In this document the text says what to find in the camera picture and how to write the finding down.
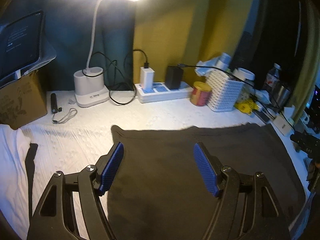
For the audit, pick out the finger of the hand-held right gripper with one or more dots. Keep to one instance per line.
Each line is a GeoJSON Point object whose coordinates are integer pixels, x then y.
{"type": "Point", "coordinates": [296, 138]}

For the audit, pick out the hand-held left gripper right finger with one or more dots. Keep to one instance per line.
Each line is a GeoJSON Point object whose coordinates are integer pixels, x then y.
{"type": "Point", "coordinates": [206, 170]}

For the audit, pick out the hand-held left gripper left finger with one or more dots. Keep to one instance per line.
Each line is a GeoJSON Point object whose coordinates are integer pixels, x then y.
{"type": "Point", "coordinates": [112, 167]}

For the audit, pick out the brown t-shirt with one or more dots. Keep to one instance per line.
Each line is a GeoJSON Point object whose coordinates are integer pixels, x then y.
{"type": "Point", "coordinates": [160, 180]}

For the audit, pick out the person's right hand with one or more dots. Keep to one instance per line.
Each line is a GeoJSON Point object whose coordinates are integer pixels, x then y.
{"type": "Point", "coordinates": [315, 166]}

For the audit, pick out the white mug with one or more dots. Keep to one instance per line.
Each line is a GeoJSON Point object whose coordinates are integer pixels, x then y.
{"type": "Point", "coordinates": [303, 117]}

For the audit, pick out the dark smartphone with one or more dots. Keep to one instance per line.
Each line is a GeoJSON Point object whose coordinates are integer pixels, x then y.
{"type": "Point", "coordinates": [261, 116]}

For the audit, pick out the white table cover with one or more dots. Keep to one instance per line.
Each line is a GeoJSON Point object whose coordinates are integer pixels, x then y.
{"type": "Point", "coordinates": [100, 125]}

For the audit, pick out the crumpled white paper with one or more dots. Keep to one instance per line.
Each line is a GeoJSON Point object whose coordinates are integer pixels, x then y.
{"type": "Point", "coordinates": [263, 97]}

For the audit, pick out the yellow snack packet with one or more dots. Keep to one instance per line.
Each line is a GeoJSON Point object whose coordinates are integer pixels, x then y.
{"type": "Point", "coordinates": [246, 107]}

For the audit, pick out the clear water bottle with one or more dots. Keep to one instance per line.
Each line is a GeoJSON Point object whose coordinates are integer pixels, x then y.
{"type": "Point", "coordinates": [272, 77]}

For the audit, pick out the white desk lamp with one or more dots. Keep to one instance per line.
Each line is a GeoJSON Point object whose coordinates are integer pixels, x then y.
{"type": "Point", "coordinates": [90, 95]}

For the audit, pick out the red can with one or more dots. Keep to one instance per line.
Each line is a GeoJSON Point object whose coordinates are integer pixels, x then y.
{"type": "Point", "coordinates": [200, 93]}

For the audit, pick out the white perforated basket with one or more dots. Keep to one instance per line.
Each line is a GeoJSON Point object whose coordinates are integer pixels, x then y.
{"type": "Point", "coordinates": [223, 92]}

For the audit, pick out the glass jar with white lid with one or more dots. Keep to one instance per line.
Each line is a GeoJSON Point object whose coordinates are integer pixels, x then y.
{"type": "Point", "coordinates": [246, 76]}

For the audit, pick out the yellow curtain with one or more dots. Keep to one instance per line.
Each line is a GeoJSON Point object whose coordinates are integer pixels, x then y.
{"type": "Point", "coordinates": [180, 25]}
{"type": "Point", "coordinates": [308, 55]}

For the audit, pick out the black flashlight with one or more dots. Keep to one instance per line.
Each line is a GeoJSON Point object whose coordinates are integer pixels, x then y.
{"type": "Point", "coordinates": [53, 103]}

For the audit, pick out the white power strip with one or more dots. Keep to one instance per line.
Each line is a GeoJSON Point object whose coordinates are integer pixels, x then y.
{"type": "Point", "coordinates": [162, 92]}

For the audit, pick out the black charger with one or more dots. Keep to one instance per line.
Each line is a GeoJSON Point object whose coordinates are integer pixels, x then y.
{"type": "Point", "coordinates": [174, 77]}

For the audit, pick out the white cloth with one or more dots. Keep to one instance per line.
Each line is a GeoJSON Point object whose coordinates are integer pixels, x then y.
{"type": "Point", "coordinates": [11, 160]}

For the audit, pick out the crumpled white plastic bag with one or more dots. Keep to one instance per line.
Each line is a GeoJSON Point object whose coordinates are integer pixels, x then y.
{"type": "Point", "coordinates": [206, 66]}

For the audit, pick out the white bottle with blue cap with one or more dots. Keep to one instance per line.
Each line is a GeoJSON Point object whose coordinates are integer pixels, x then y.
{"type": "Point", "coordinates": [223, 61]}

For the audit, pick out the brown cardboard box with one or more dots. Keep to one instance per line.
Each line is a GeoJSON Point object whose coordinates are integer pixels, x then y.
{"type": "Point", "coordinates": [22, 100]}

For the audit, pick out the clear plastic sleeve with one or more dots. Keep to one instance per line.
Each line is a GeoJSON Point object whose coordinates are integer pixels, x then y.
{"type": "Point", "coordinates": [47, 55]}

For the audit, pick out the teal curtain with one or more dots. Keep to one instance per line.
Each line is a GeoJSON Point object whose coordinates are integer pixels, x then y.
{"type": "Point", "coordinates": [70, 42]}

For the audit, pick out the tablet screen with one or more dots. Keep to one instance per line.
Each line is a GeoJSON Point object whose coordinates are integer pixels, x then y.
{"type": "Point", "coordinates": [22, 40]}

